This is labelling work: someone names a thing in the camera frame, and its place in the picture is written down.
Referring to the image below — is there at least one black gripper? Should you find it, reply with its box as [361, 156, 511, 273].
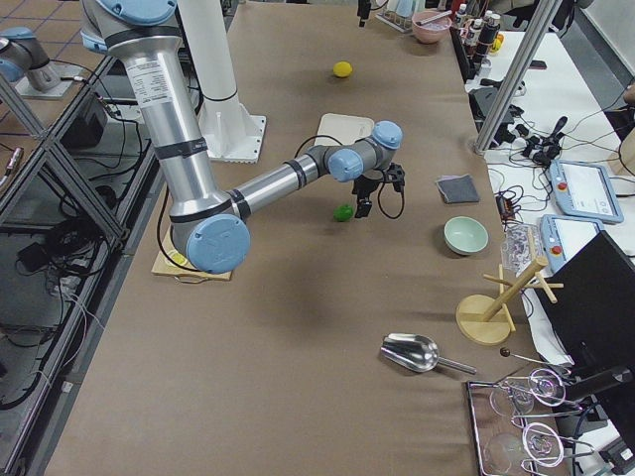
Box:
[352, 171, 388, 217]

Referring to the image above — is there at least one green lime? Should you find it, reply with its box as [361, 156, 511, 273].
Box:
[333, 204, 354, 222]

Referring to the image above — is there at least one yellow lemon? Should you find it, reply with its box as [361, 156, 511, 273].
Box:
[332, 60, 353, 78]

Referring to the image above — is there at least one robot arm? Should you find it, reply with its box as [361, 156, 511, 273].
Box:
[1, 1, 371, 102]
[81, 1, 403, 274]

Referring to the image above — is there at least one white rabbit print tray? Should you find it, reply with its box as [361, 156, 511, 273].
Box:
[314, 113, 375, 146]

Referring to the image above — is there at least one pink bowl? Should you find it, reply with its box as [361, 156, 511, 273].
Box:
[412, 11, 452, 45]

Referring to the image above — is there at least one grey folded cloth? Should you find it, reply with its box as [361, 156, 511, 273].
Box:
[436, 175, 480, 204]

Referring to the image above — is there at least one mint green bowl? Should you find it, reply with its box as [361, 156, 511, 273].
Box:
[444, 216, 489, 256]

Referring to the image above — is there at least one metal scoop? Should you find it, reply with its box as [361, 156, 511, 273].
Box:
[380, 333, 477, 375]

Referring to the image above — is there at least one wooden mug tree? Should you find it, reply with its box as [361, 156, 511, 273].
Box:
[455, 232, 566, 345]

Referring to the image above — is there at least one teach pendant near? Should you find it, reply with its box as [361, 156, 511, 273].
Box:
[540, 214, 604, 273]

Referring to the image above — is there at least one teach pendant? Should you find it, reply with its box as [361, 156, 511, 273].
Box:
[540, 214, 604, 273]
[549, 160, 624, 224]

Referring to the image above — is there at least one bamboo cutting board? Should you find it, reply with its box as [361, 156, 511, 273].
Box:
[151, 234, 232, 282]

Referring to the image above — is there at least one teach pendant far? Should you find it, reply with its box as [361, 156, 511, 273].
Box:
[549, 160, 624, 224]

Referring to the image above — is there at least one black monitor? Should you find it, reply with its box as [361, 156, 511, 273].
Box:
[539, 231, 634, 370]

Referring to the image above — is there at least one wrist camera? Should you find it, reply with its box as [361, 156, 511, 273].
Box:
[387, 163, 405, 193]

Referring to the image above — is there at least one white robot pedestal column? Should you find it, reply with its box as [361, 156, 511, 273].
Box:
[178, 1, 266, 164]

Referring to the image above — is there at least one aluminium frame post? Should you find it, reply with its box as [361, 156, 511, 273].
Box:
[473, 0, 562, 156]

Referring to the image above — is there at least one lemon slice near handle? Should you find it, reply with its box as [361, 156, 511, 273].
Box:
[165, 249, 189, 267]

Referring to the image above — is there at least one wire glass rack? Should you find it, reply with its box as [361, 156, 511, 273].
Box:
[465, 364, 619, 475]

